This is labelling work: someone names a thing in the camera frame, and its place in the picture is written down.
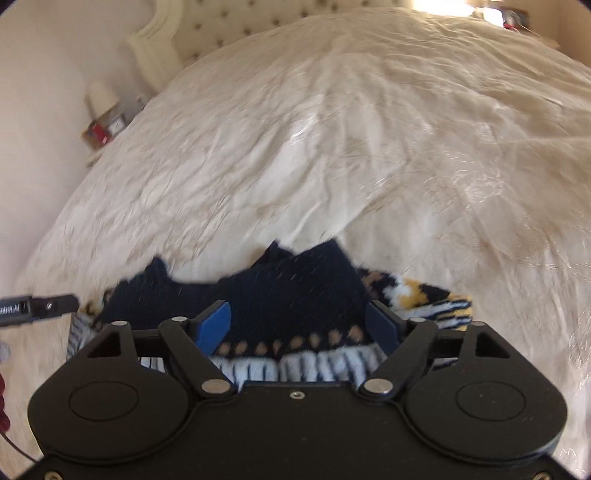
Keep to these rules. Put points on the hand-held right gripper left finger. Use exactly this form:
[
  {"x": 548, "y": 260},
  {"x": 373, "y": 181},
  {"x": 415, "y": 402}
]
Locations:
[{"x": 212, "y": 325}]

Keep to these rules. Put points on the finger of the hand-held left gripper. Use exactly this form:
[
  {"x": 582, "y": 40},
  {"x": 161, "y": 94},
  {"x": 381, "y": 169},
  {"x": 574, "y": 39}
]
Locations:
[{"x": 53, "y": 305}]

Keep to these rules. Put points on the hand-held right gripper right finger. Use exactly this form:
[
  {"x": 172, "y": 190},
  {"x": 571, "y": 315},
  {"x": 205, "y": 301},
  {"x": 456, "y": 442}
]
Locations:
[{"x": 381, "y": 323}]

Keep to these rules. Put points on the navy yellow white patterned sweater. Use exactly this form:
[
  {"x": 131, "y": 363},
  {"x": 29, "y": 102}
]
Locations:
[{"x": 300, "y": 286}]

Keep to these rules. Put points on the bed with cream bedspread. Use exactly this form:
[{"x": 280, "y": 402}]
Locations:
[{"x": 346, "y": 152}]

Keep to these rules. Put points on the small alarm clock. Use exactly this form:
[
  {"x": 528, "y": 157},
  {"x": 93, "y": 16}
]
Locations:
[{"x": 116, "y": 122}]

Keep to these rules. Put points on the white table lamp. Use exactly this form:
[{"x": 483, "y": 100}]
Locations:
[{"x": 101, "y": 97}]

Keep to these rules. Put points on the cream tufted headboard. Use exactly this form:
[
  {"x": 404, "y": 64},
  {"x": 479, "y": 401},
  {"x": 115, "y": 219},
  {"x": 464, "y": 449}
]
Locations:
[{"x": 207, "y": 27}]

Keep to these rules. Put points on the red picture frame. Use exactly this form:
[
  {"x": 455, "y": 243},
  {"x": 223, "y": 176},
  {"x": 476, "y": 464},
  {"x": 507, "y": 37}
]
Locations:
[{"x": 97, "y": 134}]

